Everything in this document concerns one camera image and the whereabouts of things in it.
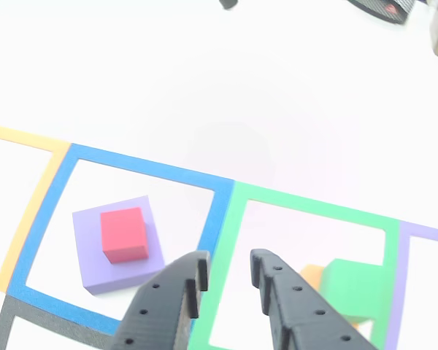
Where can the orange cube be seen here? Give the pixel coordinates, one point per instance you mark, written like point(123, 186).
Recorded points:
point(312, 275)

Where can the green cube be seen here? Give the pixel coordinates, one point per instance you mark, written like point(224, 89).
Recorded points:
point(354, 288)

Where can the small red cube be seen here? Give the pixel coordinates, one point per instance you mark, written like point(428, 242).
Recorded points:
point(122, 233)

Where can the purple square block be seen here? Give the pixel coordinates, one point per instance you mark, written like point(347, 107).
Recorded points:
point(87, 255)

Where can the dark grey bar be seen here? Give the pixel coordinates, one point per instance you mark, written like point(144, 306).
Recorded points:
point(229, 3)

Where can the black mesh pen holder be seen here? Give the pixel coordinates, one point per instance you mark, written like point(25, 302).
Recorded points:
point(383, 9)

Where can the green square frame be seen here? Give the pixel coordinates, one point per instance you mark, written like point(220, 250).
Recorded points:
point(226, 255)

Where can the purple square frame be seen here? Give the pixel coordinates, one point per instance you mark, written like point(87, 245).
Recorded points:
point(399, 284)

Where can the blue square frame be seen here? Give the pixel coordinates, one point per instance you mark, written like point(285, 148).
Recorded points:
point(149, 169)

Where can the orange square frame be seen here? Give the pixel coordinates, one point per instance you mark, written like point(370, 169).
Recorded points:
point(29, 218)

